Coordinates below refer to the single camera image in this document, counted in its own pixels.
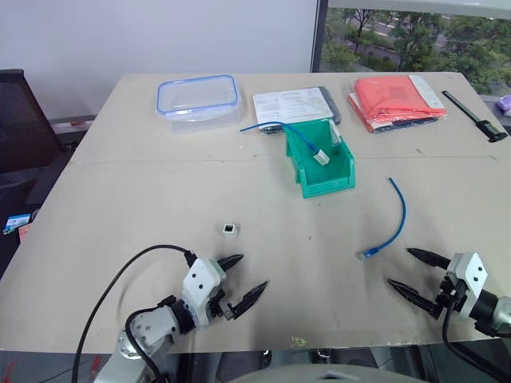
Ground white paper packet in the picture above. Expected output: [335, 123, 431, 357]
[255, 86, 344, 135]

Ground purple crumpled bag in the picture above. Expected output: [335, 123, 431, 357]
[494, 94, 511, 118]

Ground black mesh office chair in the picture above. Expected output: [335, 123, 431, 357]
[0, 69, 83, 219]

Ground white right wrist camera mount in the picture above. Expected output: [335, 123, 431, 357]
[446, 251, 489, 322]

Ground dark rounded robot body shape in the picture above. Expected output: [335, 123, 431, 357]
[225, 361, 386, 383]

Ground black plastic caliper tool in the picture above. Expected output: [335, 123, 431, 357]
[441, 90, 509, 144]

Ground grey low side shelf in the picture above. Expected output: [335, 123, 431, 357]
[49, 114, 97, 153]

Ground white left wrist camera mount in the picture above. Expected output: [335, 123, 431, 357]
[181, 258, 228, 330]

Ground clear container with blue lid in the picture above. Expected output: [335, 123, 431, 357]
[155, 74, 243, 135]

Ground orange packaged cloth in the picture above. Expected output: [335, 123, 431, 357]
[346, 75, 447, 136]

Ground green plastic parts bin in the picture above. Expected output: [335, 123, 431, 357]
[283, 119, 357, 200]

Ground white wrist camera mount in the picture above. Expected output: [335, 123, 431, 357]
[181, 258, 228, 330]
[446, 251, 489, 322]

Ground dark window frame post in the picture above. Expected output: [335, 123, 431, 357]
[310, 0, 331, 74]

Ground white printed instruction sheet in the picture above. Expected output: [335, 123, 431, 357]
[252, 88, 335, 128]

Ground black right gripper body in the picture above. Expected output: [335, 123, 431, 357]
[434, 267, 468, 319]

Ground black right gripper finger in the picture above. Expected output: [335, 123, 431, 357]
[406, 247, 453, 270]
[387, 278, 441, 319]

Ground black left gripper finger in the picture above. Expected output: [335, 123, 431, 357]
[216, 254, 245, 274]
[232, 280, 270, 321]

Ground blue ethernet cable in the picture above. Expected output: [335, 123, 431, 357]
[357, 176, 409, 263]

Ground blue printed card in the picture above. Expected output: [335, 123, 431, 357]
[2, 213, 33, 235]

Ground white card on orange pack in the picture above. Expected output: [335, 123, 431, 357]
[407, 73, 446, 109]

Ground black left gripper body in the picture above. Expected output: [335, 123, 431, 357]
[207, 267, 236, 321]

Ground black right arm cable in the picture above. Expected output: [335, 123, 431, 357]
[442, 295, 511, 382]

